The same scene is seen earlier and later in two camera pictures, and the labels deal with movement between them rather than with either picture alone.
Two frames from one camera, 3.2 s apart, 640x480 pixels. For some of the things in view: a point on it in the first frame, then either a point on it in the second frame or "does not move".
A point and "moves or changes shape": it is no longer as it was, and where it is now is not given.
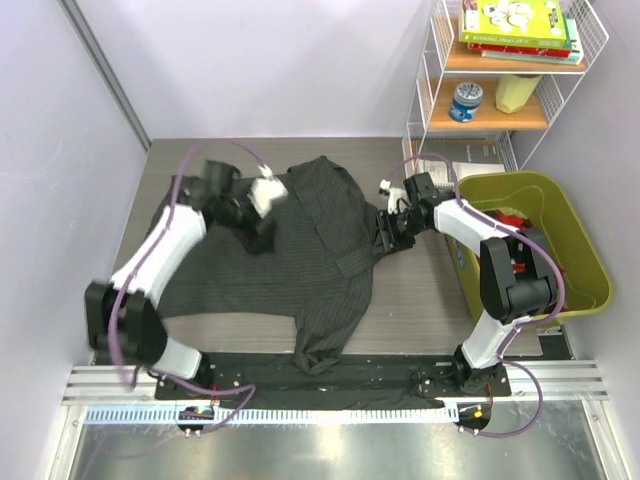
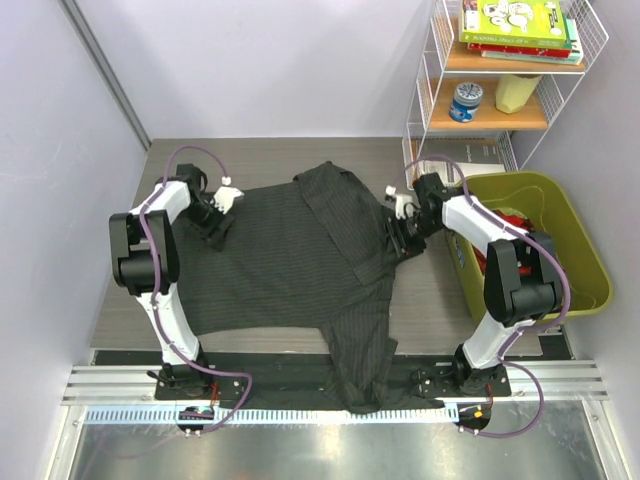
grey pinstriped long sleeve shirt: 312,274 moves or changes shape
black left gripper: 259,244 -> 215,235
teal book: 576,56 does not move
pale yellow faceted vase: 514,90 does not move
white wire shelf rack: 494,80 does not move
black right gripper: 392,243 -> 403,246
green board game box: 524,23 does not move
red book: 545,50 does not move
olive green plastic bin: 554,218 does not move
